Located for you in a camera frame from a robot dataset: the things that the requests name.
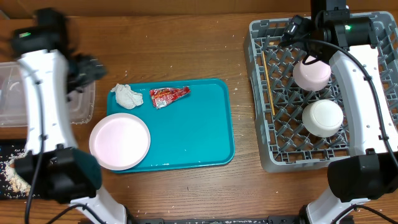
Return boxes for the white tissue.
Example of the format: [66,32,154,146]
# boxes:
[111,84,144,110]

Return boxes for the wooden chopstick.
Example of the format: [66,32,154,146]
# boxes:
[261,50,275,116]

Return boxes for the white plate with food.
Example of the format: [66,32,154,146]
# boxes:
[89,113,151,171]

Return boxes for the red snack wrapper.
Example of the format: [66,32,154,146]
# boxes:
[149,86,191,109]

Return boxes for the white saucer bowl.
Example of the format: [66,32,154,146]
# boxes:
[302,100,344,138]

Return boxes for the peanuts and rice scraps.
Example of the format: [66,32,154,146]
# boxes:
[1,149,30,199]

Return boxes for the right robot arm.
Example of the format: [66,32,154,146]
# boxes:
[280,1,397,223]

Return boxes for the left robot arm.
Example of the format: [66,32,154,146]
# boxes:
[11,8,134,223]

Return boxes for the clear plastic bin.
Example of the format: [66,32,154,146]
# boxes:
[1,62,95,128]

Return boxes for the grey dish rack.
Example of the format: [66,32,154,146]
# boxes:
[244,12,397,172]

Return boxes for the cardboard backdrop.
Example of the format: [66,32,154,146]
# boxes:
[0,0,398,20]

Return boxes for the black plastic bin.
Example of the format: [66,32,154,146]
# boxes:
[1,139,30,200]

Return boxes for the teal plastic tray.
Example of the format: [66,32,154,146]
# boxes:
[106,78,236,174]

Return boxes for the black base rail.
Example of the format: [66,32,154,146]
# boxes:
[133,215,303,224]

